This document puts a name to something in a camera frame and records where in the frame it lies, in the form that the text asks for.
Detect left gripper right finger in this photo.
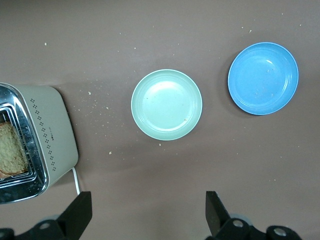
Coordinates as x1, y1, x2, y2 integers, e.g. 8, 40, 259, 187
205, 191, 301, 240

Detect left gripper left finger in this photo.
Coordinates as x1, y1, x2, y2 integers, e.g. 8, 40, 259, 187
0, 191, 93, 240

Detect brown bread slice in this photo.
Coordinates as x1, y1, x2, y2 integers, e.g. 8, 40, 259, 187
0, 121, 29, 179

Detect blue plate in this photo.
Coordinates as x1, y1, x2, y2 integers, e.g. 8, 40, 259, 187
227, 41, 300, 116

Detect pale green plate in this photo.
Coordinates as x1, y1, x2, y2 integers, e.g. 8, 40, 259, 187
130, 69, 203, 141

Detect beige chrome toaster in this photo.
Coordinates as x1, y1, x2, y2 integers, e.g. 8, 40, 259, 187
0, 82, 80, 205

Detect white toaster power cord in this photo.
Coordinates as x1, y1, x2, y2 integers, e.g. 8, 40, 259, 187
71, 166, 81, 196

